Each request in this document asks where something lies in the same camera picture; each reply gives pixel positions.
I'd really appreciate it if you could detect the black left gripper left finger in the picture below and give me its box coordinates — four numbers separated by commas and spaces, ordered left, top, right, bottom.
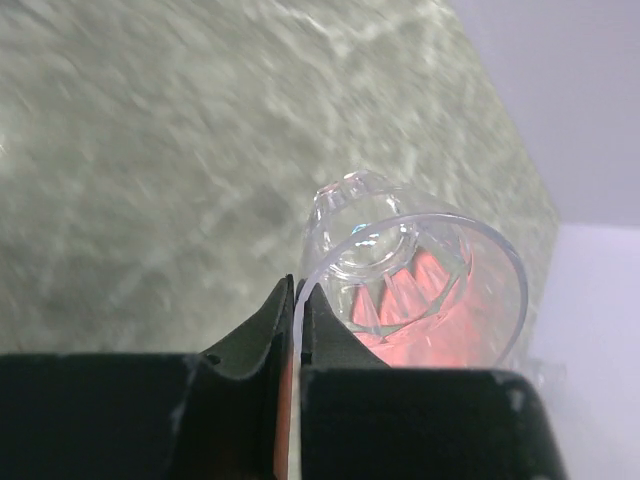
1, 277, 295, 479

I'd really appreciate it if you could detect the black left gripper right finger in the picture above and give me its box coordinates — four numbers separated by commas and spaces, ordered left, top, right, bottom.
297, 285, 567, 479

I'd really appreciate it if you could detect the clear faceted glass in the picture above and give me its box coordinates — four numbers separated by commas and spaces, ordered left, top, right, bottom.
519, 358, 567, 396
293, 170, 529, 368

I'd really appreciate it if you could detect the pink plastic tray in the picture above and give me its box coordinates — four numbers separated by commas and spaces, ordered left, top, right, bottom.
347, 251, 506, 368

